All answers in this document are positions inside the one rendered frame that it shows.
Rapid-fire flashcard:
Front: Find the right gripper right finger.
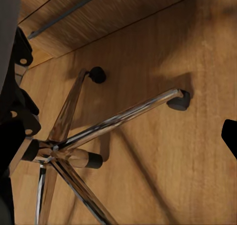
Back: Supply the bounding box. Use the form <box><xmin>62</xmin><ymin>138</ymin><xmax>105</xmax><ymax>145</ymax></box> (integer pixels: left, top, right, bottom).
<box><xmin>221</xmin><ymin>119</ymin><xmax>237</xmax><ymax>159</ymax></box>

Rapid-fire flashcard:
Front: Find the swivel chair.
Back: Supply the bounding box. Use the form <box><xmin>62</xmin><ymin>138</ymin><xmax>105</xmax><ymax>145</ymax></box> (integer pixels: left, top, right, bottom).
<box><xmin>0</xmin><ymin>0</ymin><xmax>190</xmax><ymax>225</ymax></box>

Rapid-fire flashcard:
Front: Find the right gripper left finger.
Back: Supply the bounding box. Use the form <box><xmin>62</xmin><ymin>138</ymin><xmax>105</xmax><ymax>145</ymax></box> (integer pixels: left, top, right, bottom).
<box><xmin>0</xmin><ymin>119</ymin><xmax>26</xmax><ymax>178</ymax></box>

